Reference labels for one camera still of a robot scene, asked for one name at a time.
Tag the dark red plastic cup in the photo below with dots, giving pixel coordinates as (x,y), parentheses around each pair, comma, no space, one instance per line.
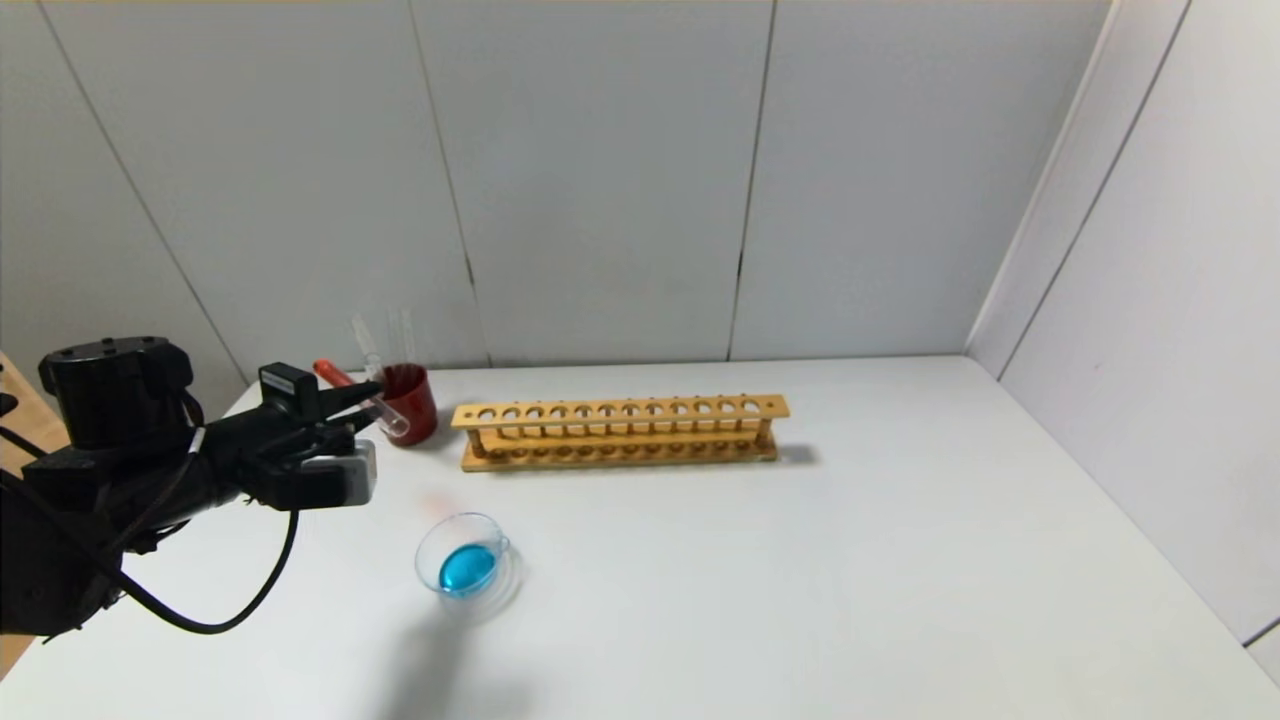
(415,405)

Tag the test tube with red pigment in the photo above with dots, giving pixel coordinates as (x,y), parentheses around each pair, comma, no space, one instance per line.
(335,375)

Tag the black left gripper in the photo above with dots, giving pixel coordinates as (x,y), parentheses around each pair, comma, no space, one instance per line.
(292,392)

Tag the empty clear test tube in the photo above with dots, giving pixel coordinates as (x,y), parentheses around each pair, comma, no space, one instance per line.
(390,335)
(407,338)

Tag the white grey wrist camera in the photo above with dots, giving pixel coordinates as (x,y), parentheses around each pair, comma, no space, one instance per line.
(350,475)

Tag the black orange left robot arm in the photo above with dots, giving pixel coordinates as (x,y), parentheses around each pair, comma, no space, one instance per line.
(90,470)

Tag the wooden test tube rack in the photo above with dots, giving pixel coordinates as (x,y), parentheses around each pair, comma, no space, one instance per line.
(620,410)

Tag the clear glass beaker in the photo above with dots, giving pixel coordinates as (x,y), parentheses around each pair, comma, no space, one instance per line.
(468,570)

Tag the test tube with blue pigment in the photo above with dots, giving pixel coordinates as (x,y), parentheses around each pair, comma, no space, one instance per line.
(368,345)

